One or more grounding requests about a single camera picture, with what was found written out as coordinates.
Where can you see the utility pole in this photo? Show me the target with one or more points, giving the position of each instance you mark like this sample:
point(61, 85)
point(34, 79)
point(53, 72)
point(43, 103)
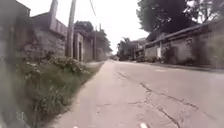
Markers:
point(71, 26)

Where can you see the row of buildings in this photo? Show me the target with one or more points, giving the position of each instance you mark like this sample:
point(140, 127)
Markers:
point(90, 45)

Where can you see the grey asphalt road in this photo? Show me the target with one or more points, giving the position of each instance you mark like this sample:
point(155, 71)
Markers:
point(133, 93)

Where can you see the grass verge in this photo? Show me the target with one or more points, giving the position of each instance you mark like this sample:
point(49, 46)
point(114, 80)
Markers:
point(53, 83)

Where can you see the stone wall building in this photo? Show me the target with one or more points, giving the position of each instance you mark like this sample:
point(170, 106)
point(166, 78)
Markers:
point(45, 38)

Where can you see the concrete pavement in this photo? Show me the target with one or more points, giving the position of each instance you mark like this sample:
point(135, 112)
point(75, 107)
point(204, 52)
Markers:
point(186, 67)

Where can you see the grey concrete wall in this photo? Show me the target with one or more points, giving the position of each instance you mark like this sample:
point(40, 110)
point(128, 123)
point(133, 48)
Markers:
point(10, 83)

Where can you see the robot's own part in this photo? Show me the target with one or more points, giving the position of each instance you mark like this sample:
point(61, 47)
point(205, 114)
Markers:
point(143, 125)

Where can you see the trees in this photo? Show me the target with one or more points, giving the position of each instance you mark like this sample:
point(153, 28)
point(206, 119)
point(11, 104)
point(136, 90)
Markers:
point(166, 15)
point(125, 49)

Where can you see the long grey wall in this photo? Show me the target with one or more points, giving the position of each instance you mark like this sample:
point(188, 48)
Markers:
point(186, 46)

